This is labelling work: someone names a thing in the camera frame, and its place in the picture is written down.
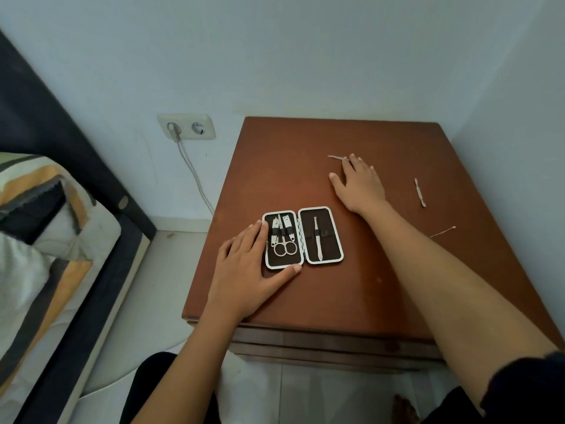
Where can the person's right hand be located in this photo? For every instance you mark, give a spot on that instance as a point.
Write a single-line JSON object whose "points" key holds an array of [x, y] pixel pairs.
{"points": [[362, 189]]}

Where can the person's left hand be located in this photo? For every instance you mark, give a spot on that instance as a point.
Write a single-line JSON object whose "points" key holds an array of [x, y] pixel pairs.
{"points": [[240, 282]]}

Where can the person's right middle finger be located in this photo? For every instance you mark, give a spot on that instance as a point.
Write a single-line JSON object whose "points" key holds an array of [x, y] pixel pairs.
{"points": [[355, 164]]}

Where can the person's right thumb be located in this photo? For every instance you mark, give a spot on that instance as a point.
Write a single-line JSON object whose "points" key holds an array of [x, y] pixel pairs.
{"points": [[337, 184]]}

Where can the person's left middle finger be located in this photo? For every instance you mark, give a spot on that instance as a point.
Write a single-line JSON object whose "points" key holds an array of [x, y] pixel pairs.
{"points": [[246, 242]]}

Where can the person's right little finger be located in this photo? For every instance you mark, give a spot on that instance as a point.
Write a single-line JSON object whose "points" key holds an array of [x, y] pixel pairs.
{"points": [[374, 175]]}

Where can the person's left little finger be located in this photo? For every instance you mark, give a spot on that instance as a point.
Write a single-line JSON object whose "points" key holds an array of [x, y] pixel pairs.
{"points": [[221, 256]]}

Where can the person's left thumb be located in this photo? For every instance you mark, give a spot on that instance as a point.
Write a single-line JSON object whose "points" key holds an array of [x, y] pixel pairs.
{"points": [[284, 274]]}

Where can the manicure kit case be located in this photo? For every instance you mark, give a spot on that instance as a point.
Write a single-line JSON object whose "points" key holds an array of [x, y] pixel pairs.
{"points": [[330, 242]]}

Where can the person's right forearm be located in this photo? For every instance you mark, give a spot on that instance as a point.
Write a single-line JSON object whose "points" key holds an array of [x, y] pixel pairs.
{"points": [[441, 295]]}

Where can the person's left forearm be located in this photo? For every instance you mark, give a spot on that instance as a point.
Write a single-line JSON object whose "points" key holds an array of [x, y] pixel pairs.
{"points": [[190, 370]]}

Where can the flat metal nail file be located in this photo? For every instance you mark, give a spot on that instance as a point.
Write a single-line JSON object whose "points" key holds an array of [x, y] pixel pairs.
{"points": [[335, 157]]}

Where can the small silver scissors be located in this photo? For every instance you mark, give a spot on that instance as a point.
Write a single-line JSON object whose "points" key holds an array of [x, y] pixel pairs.
{"points": [[284, 248]]}

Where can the large silver nail clipper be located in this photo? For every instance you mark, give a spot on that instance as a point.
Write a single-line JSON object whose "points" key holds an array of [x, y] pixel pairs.
{"points": [[274, 231]]}

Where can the small silver nail clipper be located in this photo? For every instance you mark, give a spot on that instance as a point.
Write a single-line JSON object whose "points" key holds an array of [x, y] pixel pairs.
{"points": [[288, 225]]}

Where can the silver tweezers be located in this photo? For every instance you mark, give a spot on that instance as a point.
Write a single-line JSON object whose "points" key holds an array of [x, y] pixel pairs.
{"points": [[317, 242]]}

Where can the silver cuticle pusher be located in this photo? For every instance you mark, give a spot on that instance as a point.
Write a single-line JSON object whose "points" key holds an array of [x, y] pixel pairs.
{"points": [[420, 192]]}

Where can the brown wooden nightstand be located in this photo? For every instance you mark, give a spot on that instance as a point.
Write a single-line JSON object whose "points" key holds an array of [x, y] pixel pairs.
{"points": [[353, 295]]}

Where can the thin metal ear pick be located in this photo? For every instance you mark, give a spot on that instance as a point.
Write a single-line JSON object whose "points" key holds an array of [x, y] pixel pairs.
{"points": [[442, 232]]}

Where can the white power plug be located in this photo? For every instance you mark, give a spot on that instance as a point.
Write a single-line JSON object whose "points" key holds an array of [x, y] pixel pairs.
{"points": [[175, 131]]}

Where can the person's left leg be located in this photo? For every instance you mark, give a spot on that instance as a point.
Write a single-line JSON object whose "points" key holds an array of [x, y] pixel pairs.
{"points": [[150, 384]]}

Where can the person's leg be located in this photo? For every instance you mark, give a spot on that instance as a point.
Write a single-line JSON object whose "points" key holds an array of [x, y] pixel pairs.
{"points": [[454, 410], [150, 384]]}

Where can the striped patterned blanket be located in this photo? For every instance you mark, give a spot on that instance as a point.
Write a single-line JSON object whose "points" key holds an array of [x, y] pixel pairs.
{"points": [[44, 242]]}

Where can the person's bare foot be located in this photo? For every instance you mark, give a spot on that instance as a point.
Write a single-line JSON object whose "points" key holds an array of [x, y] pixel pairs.
{"points": [[405, 411]]}

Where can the person's right leg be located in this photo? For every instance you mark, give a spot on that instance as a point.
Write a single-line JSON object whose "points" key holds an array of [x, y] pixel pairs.
{"points": [[454, 410]]}

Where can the person's black sleeve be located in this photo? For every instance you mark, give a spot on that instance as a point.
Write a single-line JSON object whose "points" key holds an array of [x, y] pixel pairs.
{"points": [[529, 388]]}

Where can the white double wall socket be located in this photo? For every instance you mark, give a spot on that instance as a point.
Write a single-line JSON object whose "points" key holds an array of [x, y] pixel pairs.
{"points": [[198, 127]]}

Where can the dark blue bed frame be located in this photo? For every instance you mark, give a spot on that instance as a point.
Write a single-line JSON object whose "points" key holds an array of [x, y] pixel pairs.
{"points": [[88, 331]]}

